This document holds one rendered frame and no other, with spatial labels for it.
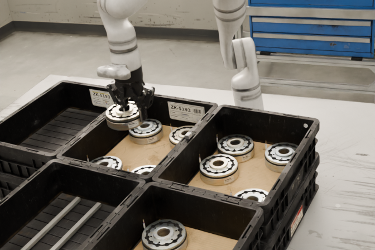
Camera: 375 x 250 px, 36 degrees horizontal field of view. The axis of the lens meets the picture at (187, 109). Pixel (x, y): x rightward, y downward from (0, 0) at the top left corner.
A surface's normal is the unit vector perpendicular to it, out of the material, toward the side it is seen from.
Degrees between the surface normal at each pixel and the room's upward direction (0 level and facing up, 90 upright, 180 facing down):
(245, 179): 0
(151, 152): 0
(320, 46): 90
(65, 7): 90
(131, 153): 0
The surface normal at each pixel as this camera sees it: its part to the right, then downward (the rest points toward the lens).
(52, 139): -0.11, -0.87
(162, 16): -0.39, 0.48
